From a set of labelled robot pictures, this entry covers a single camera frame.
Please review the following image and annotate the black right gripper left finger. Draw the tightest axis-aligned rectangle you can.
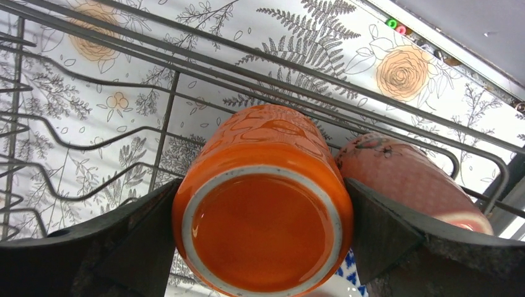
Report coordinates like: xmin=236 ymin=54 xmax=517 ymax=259
xmin=1 ymin=179 xmax=181 ymax=296

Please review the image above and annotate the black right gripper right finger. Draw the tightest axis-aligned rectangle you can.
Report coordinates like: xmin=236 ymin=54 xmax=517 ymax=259
xmin=345 ymin=179 xmax=524 ymax=296

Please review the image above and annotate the pink cup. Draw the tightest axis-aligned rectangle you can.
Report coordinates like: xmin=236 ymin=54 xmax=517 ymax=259
xmin=335 ymin=132 xmax=493 ymax=235

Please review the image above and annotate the orange mug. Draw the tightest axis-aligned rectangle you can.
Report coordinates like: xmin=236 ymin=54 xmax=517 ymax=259
xmin=171 ymin=105 xmax=354 ymax=296

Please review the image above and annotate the blue white patterned bowl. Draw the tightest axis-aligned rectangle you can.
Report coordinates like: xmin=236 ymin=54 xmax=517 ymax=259
xmin=305 ymin=249 xmax=368 ymax=297

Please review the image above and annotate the floral table mat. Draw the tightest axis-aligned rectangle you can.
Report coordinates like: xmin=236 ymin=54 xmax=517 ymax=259
xmin=0 ymin=0 xmax=525 ymax=297

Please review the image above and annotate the black wire dish rack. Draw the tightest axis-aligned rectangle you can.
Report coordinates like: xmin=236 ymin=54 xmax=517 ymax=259
xmin=1 ymin=1 xmax=524 ymax=241

